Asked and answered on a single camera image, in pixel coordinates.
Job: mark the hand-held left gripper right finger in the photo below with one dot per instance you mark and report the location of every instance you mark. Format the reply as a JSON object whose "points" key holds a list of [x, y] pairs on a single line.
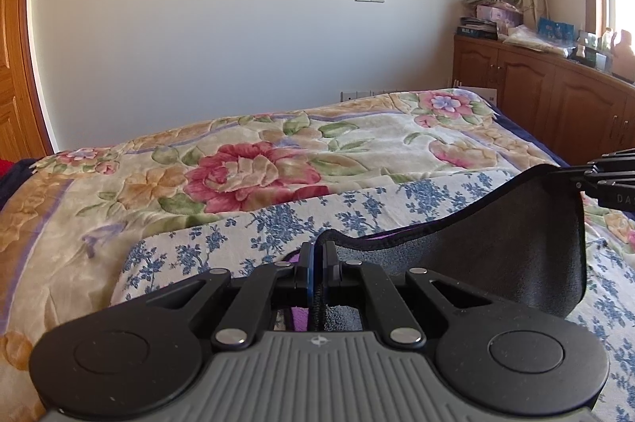
{"points": [[327, 264]]}

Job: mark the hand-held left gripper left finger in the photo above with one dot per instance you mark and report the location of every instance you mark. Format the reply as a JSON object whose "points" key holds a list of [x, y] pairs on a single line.
{"points": [[309, 274]]}

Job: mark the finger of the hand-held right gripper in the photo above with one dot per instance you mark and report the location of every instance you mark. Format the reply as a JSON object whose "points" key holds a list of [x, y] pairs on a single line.
{"points": [[611, 163], [590, 182]]}

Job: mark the dark grey towel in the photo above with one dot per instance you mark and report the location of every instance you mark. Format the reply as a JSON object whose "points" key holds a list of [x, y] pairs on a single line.
{"points": [[501, 248]]}

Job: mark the blue floral white sheet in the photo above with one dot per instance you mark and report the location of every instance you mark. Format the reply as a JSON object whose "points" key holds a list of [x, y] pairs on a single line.
{"points": [[377, 203]]}

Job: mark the wooden cabinet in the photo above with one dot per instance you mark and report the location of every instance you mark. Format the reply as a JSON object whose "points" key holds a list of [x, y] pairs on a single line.
{"points": [[555, 94]]}

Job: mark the blue picture box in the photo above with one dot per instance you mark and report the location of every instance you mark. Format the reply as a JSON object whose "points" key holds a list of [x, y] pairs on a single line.
{"points": [[555, 29]]}

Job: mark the floral plush blanket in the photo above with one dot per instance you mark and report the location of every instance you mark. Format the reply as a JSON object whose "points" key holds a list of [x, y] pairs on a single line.
{"points": [[208, 164]]}

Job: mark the clear plastic bag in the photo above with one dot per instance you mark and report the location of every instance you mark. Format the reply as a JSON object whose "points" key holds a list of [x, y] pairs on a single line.
{"points": [[528, 37]]}

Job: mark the pink printed box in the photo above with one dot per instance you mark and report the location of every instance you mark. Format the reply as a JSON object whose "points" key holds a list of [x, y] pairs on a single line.
{"points": [[498, 16]]}

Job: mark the dark blue flat box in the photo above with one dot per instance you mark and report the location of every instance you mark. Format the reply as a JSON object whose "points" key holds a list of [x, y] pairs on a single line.
{"points": [[477, 31]]}

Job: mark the red cloth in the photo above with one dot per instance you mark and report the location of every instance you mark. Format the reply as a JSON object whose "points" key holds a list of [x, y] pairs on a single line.
{"points": [[6, 167]]}

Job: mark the wooden wardrobe door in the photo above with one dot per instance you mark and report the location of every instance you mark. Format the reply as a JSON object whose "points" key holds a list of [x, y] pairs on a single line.
{"points": [[12, 55]]}

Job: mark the low wall outlet strip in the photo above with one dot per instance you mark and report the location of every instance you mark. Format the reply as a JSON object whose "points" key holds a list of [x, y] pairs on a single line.
{"points": [[354, 95]]}

